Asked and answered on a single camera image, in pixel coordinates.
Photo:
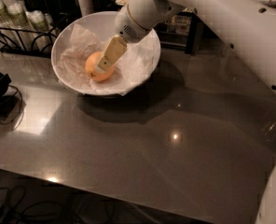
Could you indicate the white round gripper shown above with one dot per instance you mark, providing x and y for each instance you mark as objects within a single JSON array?
[{"x": 128, "y": 24}]

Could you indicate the orange fruit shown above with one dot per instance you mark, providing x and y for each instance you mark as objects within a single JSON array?
[{"x": 91, "y": 71}]

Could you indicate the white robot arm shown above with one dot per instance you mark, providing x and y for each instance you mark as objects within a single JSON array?
[{"x": 246, "y": 26}]

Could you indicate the white bowl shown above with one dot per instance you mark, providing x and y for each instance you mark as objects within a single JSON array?
[{"x": 82, "y": 22}]

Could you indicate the white paper liner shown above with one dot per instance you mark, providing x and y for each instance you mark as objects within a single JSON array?
[{"x": 135, "y": 62}]

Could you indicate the white cylinder container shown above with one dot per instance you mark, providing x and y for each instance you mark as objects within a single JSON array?
[{"x": 86, "y": 7}]

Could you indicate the paper cup stack right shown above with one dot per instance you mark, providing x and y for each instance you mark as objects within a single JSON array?
[{"x": 38, "y": 21}]

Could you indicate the paper cup stack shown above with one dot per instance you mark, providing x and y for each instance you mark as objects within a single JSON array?
[
  {"x": 18, "y": 16},
  {"x": 5, "y": 20},
  {"x": 38, "y": 21}
]

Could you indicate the paper cup stack middle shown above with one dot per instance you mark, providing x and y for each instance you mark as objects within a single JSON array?
[{"x": 18, "y": 16}]

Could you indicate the paper cup stack left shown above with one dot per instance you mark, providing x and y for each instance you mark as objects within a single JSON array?
[{"x": 5, "y": 20}]

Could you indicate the black wire cup rack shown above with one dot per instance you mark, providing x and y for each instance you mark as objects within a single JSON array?
[{"x": 31, "y": 42}]

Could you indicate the black device with cable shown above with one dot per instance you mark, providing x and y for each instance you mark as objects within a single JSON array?
[{"x": 11, "y": 103}]

